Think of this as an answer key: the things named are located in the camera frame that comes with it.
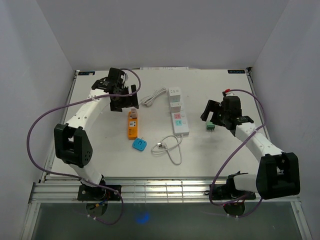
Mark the aluminium front rail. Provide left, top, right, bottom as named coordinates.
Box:
left=27, top=176, right=301, bottom=205

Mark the white usb charger block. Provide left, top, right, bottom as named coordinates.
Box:
left=169, top=101, right=183, bottom=113

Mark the left blue corner label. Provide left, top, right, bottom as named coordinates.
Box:
left=77, top=71, right=96, bottom=76

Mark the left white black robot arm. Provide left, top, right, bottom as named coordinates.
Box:
left=54, top=67, right=141, bottom=200

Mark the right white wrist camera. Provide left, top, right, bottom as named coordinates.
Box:
left=222, top=88, right=235, bottom=97

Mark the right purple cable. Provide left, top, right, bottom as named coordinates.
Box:
left=208, top=88, right=266, bottom=218

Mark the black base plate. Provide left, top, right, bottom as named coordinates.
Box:
left=77, top=184, right=121, bottom=201
left=209, top=184, right=256, bottom=201

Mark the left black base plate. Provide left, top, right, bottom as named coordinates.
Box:
left=77, top=184, right=121, bottom=201

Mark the white cube socket adapter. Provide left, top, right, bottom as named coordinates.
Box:
left=167, top=87, right=181, bottom=103

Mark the right blue corner label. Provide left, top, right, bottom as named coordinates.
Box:
left=227, top=69, right=246, bottom=74

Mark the green plug adapter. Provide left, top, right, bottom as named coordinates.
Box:
left=206, top=121, right=216, bottom=131

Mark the white pastel power strip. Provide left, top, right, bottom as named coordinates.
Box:
left=170, top=98, right=190, bottom=136

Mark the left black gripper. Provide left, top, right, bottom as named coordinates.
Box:
left=110, top=85, right=139, bottom=113

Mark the power strip white cord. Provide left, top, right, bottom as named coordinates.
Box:
left=150, top=133, right=184, bottom=166

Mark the blue plug adapter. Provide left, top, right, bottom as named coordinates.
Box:
left=132, top=137, right=147, bottom=152

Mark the orange power adapter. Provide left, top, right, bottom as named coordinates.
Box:
left=127, top=111, right=139, bottom=140

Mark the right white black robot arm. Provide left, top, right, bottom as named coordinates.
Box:
left=200, top=95, right=301, bottom=201

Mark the blue corner label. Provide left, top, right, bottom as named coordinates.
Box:
left=77, top=71, right=96, bottom=76
left=227, top=69, right=246, bottom=74

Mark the pink plug adapter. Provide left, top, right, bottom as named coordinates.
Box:
left=129, top=107, right=138, bottom=119

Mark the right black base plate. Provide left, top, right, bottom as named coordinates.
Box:
left=209, top=184, right=256, bottom=201

